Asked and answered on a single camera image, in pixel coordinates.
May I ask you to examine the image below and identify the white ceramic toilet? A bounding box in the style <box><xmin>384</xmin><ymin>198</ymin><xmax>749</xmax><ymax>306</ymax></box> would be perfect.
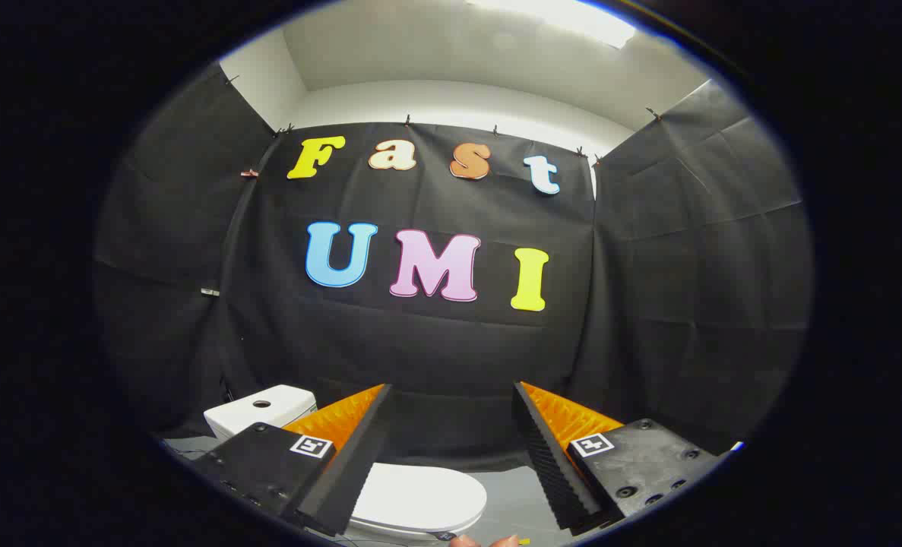
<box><xmin>203</xmin><ymin>384</ymin><xmax>489</xmax><ymax>542</ymax></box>

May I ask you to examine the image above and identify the black backdrop cloth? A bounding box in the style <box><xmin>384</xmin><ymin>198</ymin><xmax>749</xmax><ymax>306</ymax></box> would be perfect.
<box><xmin>93</xmin><ymin>65</ymin><xmax>813</xmax><ymax>473</ymax></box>

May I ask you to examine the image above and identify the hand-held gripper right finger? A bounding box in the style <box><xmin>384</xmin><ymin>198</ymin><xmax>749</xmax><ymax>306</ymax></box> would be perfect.
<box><xmin>511</xmin><ymin>381</ymin><xmax>729</xmax><ymax>533</ymax></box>

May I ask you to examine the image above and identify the white toilet lid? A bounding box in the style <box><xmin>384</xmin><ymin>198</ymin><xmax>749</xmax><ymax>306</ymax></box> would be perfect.
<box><xmin>348</xmin><ymin>463</ymin><xmax>489</xmax><ymax>533</ymax></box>

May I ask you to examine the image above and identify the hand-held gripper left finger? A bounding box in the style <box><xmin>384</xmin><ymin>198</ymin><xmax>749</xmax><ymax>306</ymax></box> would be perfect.
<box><xmin>189</xmin><ymin>384</ymin><xmax>395</xmax><ymax>538</ymax></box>

